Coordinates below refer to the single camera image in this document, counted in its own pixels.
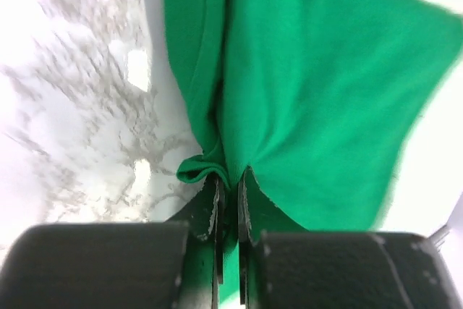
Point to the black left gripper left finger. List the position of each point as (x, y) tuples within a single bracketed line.
[(173, 264)]

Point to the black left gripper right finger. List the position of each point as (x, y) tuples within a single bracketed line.
[(283, 265)]

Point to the green t-shirt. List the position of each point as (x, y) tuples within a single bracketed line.
[(315, 96)]

